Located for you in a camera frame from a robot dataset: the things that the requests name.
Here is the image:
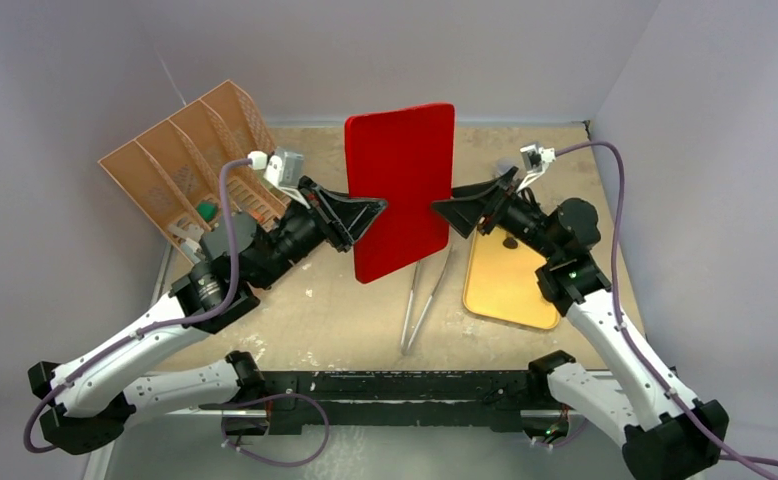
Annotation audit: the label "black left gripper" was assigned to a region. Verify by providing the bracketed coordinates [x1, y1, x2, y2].
[250, 176, 386, 290]

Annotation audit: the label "red box lid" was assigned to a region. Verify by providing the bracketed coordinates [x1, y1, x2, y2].
[343, 102, 456, 284]

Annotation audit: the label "metal slotted tongs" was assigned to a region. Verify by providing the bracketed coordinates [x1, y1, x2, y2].
[400, 243, 455, 356]

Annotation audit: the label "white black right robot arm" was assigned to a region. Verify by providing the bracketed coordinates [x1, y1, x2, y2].
[432, 169, 729, 479]

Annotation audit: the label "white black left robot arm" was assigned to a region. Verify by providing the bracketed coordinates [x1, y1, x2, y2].
[26, 177, 387, 455]

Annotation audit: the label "small clear plastic cup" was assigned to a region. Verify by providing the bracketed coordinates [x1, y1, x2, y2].
[494, 158, 515, 177]

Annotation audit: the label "yellow plastic tray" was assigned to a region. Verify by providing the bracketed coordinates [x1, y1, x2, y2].
[463, 227, 560, 330]

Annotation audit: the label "green block in organizer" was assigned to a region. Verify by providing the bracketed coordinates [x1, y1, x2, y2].
[196, 201, 219, 223]

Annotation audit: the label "peach plastic file organizer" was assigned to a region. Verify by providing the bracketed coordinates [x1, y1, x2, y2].
[98, 80, 275, 261]

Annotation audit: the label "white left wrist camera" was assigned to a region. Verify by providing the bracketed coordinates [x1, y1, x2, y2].
[247, 147, 305, 192]

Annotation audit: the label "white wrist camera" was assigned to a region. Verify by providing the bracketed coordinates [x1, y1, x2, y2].
[512, 143, 556, 191]
[247, 147, 305, 192]

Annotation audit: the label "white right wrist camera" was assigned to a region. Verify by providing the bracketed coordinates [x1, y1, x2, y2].
[512, 143, 556, 191]

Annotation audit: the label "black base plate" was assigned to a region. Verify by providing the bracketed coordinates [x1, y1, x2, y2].
[224, 370, 560, 435]

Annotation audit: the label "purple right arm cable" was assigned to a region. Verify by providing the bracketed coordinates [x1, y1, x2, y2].
[551, 140, 778, 480]

